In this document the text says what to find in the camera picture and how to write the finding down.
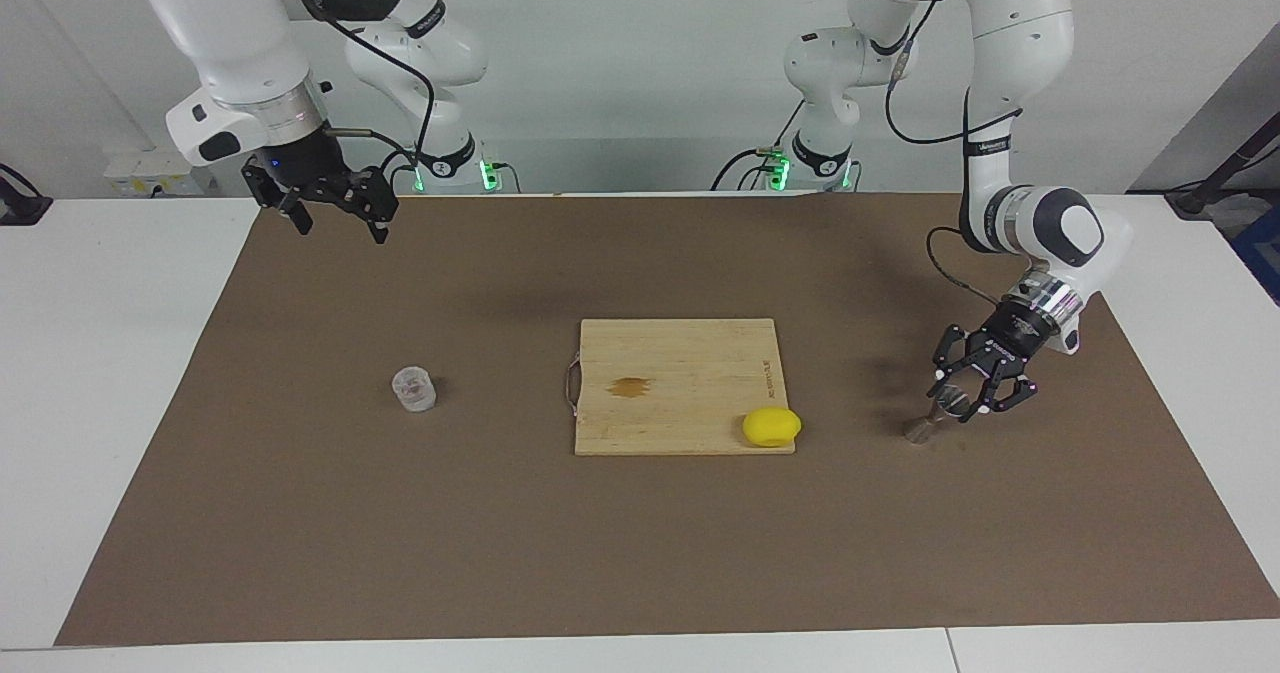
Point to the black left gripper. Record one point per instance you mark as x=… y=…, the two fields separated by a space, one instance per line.
x=1012 y=338

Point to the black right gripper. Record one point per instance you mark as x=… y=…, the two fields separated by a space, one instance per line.
x=305 y=168

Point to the steel double jigger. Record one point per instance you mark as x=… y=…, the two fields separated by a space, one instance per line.
x=920 y=431

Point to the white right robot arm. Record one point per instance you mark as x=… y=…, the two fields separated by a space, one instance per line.
x=230 y=33

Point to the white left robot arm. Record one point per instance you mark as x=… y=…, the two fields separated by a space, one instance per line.
x=1010 y=53

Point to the yellow lemon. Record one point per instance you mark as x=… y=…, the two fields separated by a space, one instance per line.
x=771 y=427

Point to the bamboo cutting board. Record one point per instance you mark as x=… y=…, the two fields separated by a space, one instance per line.
x=680 y=383

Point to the black stand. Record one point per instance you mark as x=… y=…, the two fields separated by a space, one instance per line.
x=1215 y=185

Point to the brown table mat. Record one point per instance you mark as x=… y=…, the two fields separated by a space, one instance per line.
x=640 y=553

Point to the white wall socket box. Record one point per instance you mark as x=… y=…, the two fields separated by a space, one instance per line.
x=150 y=168

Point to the black clamp mount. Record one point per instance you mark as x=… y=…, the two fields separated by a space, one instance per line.
x=20 y=208

